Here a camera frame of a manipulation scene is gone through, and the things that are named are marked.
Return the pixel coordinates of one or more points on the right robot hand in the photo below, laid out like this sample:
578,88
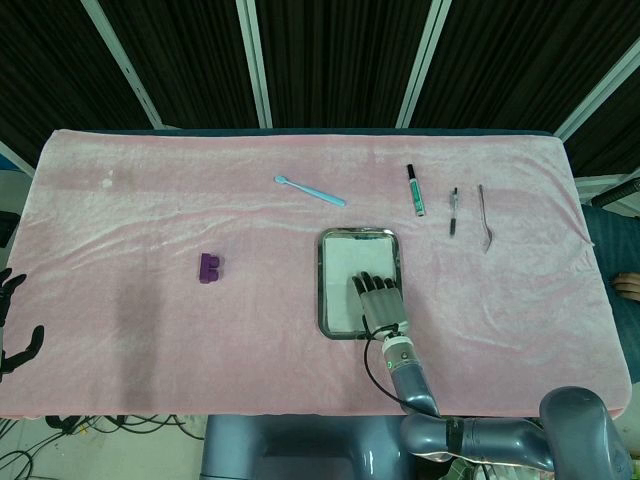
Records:
382,310

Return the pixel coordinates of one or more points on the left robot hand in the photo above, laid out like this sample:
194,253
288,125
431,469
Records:
34,345

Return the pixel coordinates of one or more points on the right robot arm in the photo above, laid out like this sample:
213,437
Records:
410,380

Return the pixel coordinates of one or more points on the person's bare hand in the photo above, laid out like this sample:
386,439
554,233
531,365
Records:
629,286

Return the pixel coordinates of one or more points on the rectangular metal tray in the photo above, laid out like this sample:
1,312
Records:
320,280

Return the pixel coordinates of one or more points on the black gel pen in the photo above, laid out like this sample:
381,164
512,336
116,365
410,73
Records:
453,215

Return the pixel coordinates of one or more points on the green white marker pen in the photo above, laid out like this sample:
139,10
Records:
416,192

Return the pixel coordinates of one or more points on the light blue toothbrush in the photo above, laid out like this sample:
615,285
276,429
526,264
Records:
312,192

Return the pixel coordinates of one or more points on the metal spoon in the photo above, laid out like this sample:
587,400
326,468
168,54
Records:
484,215

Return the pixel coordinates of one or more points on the blue grey robot torso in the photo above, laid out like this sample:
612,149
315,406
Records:
300,445

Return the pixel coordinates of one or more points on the purple toy building block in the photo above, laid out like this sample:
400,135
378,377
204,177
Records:
207,270

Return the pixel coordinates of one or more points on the pink plush table cloth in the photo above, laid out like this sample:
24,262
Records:
200,175

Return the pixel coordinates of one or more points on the person's teal trousers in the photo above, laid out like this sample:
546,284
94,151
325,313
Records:
620,240

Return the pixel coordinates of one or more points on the black curtain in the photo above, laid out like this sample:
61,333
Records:
340,60

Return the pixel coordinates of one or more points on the black ribbed tube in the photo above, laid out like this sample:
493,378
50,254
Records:
617,194

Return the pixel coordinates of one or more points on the white frame post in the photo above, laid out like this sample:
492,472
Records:
600,85
422,65
257,65
127,70

